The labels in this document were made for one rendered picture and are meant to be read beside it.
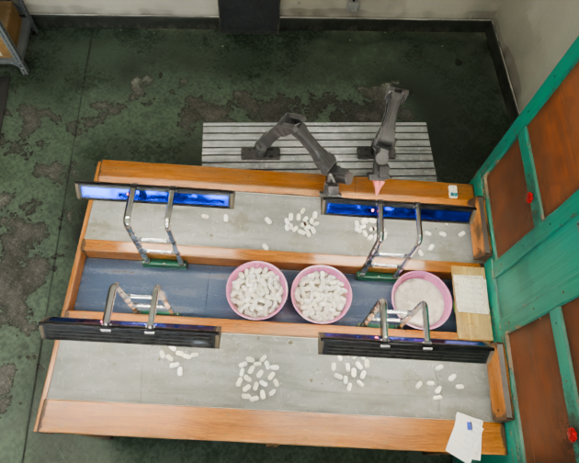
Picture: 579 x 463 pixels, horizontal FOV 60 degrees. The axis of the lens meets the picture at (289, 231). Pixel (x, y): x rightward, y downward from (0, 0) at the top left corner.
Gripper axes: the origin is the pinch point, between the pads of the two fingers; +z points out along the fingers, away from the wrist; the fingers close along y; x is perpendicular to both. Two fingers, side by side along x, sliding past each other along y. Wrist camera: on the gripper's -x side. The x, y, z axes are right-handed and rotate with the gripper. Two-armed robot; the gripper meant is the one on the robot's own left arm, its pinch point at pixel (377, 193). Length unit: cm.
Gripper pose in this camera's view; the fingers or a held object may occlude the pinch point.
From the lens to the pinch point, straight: 235.8
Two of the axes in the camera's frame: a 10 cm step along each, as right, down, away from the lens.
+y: 10.0, 0.7, 0.3
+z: -0.7, 9.6, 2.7
